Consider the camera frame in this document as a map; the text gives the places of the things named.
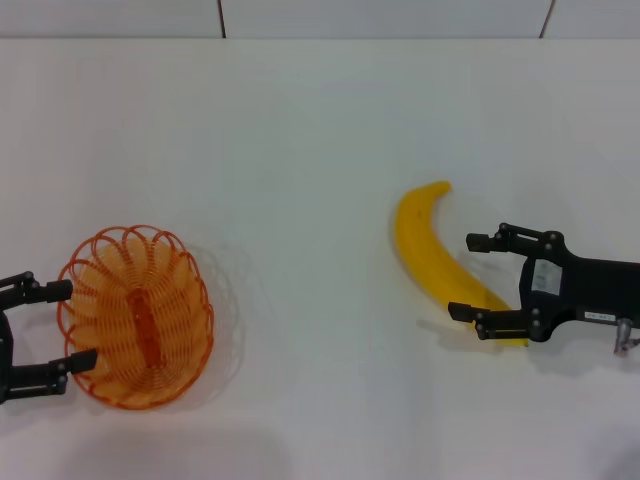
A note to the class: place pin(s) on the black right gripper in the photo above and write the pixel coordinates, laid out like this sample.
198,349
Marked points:
590,285

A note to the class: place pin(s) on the metal right gripper connector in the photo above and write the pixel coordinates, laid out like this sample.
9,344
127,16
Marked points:
622,337

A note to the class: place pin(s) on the yellow banana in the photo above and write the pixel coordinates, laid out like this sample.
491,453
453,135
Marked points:
420,235

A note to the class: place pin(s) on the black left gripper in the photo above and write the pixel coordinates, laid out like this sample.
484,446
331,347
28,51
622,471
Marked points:
4,340

